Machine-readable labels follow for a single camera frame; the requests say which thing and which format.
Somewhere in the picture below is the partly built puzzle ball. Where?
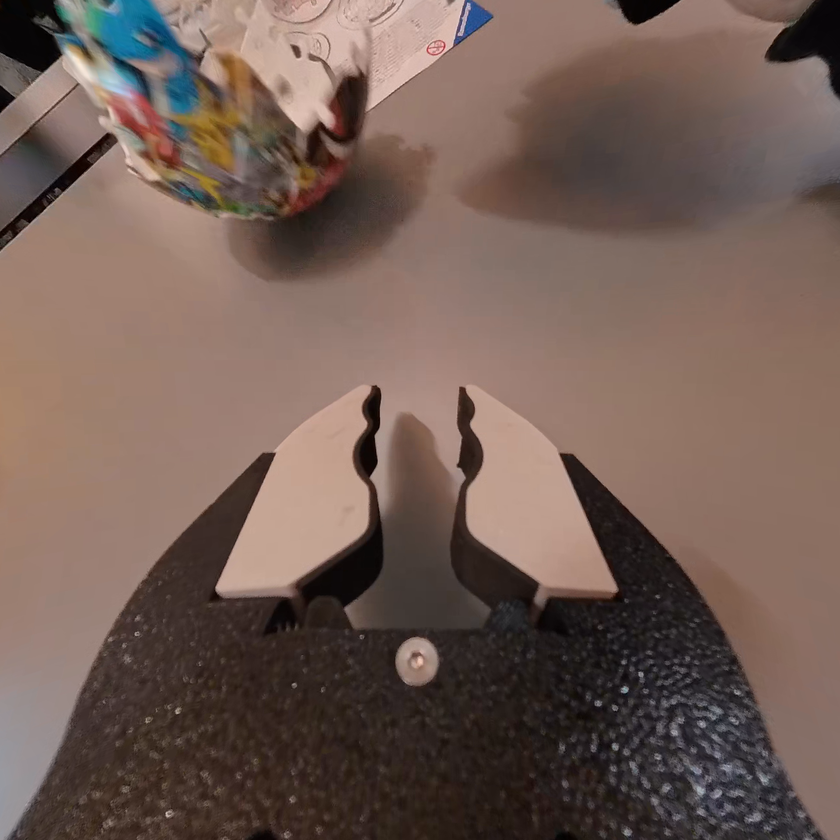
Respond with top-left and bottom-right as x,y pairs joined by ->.
52,0 -> 371,221

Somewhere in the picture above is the white printed leaflet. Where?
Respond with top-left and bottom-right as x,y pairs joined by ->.
239,0 -> 494,112

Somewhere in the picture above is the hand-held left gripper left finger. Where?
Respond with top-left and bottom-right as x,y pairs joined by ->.
215,385 -> 383,608

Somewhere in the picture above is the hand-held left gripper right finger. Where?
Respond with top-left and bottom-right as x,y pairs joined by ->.
450,385 -> 619,624

